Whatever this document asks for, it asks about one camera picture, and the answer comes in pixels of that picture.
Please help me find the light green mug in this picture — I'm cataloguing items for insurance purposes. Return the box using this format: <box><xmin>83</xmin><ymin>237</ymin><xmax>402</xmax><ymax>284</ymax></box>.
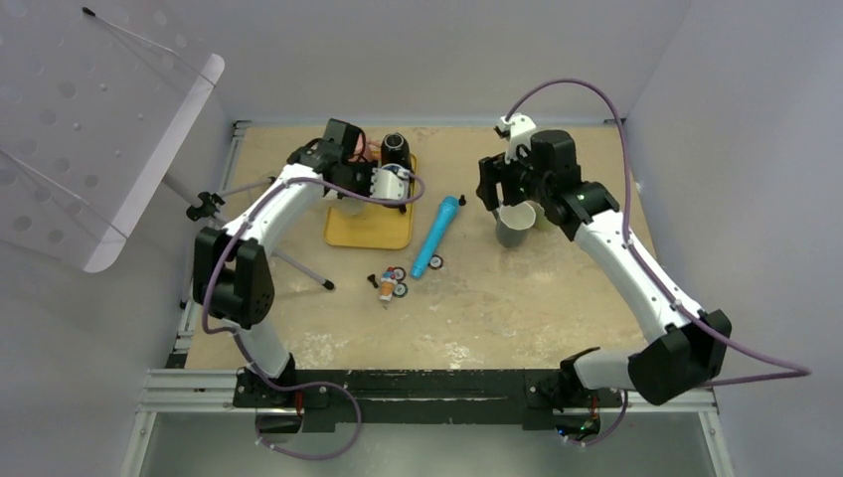
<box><xmin>531</xmin><ymin>203</ymin><xmax>556</xmax><ymax>232</ymax></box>

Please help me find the poker chip 100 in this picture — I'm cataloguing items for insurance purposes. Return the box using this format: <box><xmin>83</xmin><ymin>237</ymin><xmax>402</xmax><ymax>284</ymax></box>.
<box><xmin>389</xmin><ymin>266</ymin><xmax>407</xmax><ymax>282</ymax></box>

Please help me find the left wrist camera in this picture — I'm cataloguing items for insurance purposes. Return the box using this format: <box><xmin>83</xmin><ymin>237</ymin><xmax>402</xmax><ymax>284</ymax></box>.
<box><xmin>371</xmin><ymin>164</ymin><xmax>413</xmax><ymax>202</ymax></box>

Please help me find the poker chip 50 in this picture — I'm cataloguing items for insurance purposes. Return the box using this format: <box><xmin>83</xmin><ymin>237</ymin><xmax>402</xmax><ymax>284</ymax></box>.
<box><xmin>393</xmin><ymin>283</ymin><xmax>409</xmax><ymax>298</ymax></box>

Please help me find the poker chip by microphone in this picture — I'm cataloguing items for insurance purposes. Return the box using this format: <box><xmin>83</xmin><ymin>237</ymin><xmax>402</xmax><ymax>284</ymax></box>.
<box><xmin>427</xmin><ymin>254</ymin><xmax>443</xmax><ymax>270</ymax></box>

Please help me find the pink mug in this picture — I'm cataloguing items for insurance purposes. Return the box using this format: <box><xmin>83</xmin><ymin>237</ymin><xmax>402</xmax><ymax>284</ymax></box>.
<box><xmin>350</xmin><ymin>141</ymin><xmax>377</xmax><ymax>163</ymax></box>

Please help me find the black mug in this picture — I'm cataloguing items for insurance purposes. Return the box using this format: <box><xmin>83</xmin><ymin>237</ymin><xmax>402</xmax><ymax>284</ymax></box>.
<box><xmin>380</xmin><ymin>132</ymin><xmax>412</xmax><ymax>169</ymax></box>

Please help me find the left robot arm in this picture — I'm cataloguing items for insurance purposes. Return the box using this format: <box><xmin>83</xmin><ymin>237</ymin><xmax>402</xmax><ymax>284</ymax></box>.
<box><xmin>192</xmin><ymin>119</ymin><xmax>425</xmax><ymax>406</ymax></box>

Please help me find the white perforated panel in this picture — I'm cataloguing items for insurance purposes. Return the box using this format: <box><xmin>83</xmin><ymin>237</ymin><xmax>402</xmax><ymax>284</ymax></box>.
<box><xmin>1</xmin><ymin>1</ymin><xmax>225</xmax><ymax>273</ymax></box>

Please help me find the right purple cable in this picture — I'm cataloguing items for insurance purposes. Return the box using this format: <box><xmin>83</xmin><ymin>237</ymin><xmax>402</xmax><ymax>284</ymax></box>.
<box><xmin>500</xmin><ymin>79</ymin><xmax>812</xmax><ymax>449</ymax></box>

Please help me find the grey mug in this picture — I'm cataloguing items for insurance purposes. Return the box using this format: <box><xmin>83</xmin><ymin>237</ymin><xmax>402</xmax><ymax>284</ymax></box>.
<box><xmin>494</xmin><ymin>202</ymin><xmax>537</xmax><ymax>248</ymax></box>

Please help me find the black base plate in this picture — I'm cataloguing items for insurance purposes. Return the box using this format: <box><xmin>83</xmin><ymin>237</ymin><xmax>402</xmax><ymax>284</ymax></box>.
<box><xmin>233</xmin><ymin>369</ymin><xmax>622</xmax><ymax>432</ymax></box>

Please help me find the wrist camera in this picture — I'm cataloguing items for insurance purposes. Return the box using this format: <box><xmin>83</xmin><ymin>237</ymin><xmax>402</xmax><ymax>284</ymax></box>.
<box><xmin>494</xmin><ymin>112</ymin><xmax>537</xmax><ymax>164</ymax></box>
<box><xmin>371</xmin><ymin>164</ymin><xmax>413</xmax><ymax>202</ymax></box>

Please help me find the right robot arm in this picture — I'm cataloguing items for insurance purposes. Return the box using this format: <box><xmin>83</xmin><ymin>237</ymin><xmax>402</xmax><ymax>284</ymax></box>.
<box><xmin>476</xmin><ymin>129</ymin><xmax>732</xmax><ymax>405</ymax></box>

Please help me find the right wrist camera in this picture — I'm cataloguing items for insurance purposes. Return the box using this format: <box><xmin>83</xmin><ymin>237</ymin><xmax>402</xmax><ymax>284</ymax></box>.
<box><xmin>494</xmin><ymin>112</ymin><xmax>537</xmax><ymax>164</ymax></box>

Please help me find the cream mug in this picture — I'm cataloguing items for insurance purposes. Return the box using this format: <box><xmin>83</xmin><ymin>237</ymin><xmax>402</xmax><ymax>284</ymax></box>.
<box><xmin>332</xmin><ymin>197</ymin><xmax>366</xmax><ymax>218</ymax></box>

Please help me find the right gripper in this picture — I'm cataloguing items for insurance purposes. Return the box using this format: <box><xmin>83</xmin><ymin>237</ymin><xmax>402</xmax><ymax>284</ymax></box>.
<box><xmin>476</xmin><ymin>141</ymin><xmax>551</xmax><ymax>212</ymax></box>

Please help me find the blue toy microphone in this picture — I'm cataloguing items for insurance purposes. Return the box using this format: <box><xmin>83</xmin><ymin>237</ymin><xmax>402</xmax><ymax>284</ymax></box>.
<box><xmin>410</xmin><ymin>196</ymin><xmax>461</xmax><ymax>279</ymax></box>

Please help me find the yellow tray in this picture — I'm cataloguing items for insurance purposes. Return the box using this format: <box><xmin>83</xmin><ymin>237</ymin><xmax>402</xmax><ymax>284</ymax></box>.
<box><xmin>323</xmin><ymin>158</ymin><xmax>416</xmax><ymax>250</ymax></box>

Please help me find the ice cream cone toy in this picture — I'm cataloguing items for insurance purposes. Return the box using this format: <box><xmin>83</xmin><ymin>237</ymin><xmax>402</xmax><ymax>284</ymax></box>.
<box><xmin>379</xmin><ymin>269</ymin><xmax>399</xmax><ymax>302</ymax></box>

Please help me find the tripod stand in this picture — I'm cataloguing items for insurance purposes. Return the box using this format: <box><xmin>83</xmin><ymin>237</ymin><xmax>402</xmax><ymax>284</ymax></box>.
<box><xmin>162</xmin><ymin>173</ymin><xmax>335</xmax><ymax>290</ymax></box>

